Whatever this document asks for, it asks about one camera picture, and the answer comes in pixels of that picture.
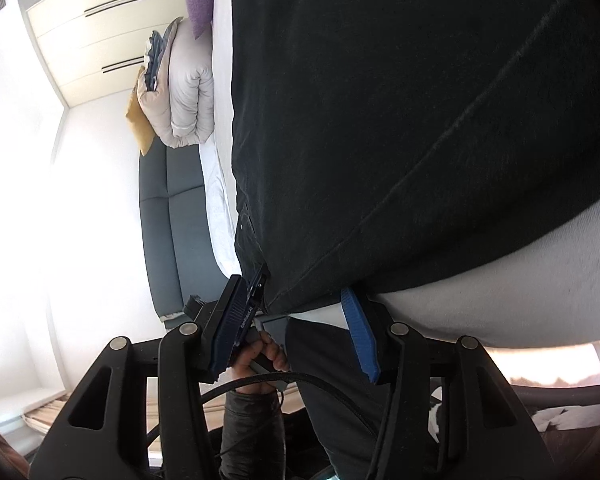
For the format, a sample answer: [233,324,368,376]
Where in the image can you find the grey padded headboard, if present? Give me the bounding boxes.
[139,137,231,326]

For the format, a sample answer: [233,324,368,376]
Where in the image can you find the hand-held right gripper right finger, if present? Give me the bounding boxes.
[341,287,571,480]

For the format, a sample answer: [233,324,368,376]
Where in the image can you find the black cable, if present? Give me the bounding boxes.
[145,371,381,461]

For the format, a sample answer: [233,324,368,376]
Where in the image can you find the bed with white sheet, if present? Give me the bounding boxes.
[200,0,600,351]

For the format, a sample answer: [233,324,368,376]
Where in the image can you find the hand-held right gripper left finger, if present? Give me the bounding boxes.
[30,276,246,480]

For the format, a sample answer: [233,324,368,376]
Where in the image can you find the beige folded duvet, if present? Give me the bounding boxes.
[137,17,215,148]

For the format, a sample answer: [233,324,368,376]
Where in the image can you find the person's leg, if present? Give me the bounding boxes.
[285,317,396,480]

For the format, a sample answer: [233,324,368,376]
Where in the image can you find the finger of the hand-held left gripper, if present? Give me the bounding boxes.
[242,262,270,313]

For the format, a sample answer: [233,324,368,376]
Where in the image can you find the black denim pants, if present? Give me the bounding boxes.
[230,0,600,317]

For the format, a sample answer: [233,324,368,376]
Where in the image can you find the blue folded blanket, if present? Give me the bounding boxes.
[144,30,173,93]

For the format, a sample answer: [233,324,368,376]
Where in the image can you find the cream wardrobe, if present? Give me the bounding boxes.
[25,0,191,108]

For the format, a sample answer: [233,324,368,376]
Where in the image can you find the yellow pillow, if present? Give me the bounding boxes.
[125,67,156,157]

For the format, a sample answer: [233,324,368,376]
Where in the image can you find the white pillow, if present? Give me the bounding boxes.
[198,140,238,276]

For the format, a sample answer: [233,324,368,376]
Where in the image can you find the person's left hand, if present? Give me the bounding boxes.
[230,330,288,396]

